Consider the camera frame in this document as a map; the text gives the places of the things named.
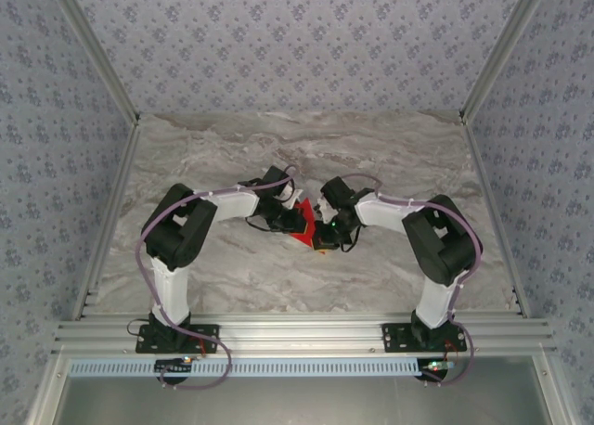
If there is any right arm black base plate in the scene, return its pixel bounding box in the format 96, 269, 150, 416
380, 321, 467, 354

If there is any aluminium mounting rail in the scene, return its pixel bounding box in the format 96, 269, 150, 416
51, 316, 559, 357

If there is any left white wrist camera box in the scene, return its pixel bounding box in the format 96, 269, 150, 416
277, 186, 303, 209

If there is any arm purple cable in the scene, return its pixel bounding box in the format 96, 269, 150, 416
136, 164, 232, 392
342, 173, 484, 387

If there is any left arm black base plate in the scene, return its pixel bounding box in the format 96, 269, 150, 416
134, 323, 221, 354

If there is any grey metal sheet panel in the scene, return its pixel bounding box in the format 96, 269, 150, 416
25, 354, 573, 425

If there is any aluminium corner post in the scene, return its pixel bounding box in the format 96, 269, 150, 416
458, 0, 556, 123
45, 0, 142, 125

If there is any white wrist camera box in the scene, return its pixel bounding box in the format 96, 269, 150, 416
314, 196, 336, 220
277, 186, 303, 209

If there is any light blue slotted cable duct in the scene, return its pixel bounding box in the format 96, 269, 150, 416
67, 357, 422, 379

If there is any red paper sheet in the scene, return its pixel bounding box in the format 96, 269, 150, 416
290, 197, 327, 255

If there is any aluminium side rail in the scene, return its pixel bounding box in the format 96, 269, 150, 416
71, 121, 144, 320
461, 118, 533, 318

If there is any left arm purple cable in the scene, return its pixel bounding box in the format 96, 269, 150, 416
136, 164, 232, 392

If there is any small adapter circuit board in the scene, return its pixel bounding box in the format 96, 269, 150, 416
419, 358, 459, 376
154, 357, 193, 376

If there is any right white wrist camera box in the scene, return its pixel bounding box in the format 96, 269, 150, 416
314, 196, 336, 220

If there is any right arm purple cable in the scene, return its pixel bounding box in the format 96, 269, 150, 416
342, 173, 484, 387

